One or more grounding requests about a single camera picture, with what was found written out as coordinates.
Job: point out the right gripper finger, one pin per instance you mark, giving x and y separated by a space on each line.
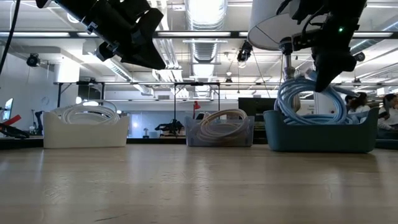
332 68

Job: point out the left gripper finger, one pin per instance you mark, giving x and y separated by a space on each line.
146 56

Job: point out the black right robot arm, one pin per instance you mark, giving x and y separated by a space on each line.
342 7

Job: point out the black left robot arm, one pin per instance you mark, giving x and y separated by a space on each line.
68 9

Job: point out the black idle robot arm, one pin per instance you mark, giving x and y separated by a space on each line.
38 121

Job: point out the person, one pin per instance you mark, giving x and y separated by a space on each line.
390 115
357 104

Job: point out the small red object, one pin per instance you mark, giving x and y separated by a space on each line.
196 105

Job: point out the white shade silver table lamp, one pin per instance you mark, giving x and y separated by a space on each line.
264 25

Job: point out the blue plastic bin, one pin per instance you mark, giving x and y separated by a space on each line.
320 140

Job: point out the black robot device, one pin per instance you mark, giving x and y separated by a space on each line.
171 127

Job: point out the black computer monitor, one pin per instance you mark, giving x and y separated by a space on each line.
258 107

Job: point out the white plastic bin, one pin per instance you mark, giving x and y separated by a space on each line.
84 137

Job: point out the clear plastic bin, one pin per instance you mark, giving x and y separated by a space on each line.
248 141

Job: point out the bright computer screen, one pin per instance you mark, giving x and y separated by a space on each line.
8 109

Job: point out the red bar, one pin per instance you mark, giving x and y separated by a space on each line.
12 119

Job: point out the black low equipment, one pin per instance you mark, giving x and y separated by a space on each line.
14 132

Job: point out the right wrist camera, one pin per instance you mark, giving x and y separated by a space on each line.
306 40

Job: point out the black ceiling camera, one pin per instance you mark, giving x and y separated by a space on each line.
360 56
33 59
245 51

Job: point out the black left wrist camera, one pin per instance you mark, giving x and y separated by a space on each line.
149 21

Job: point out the black metal station frame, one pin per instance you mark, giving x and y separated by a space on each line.
174 105
58 99

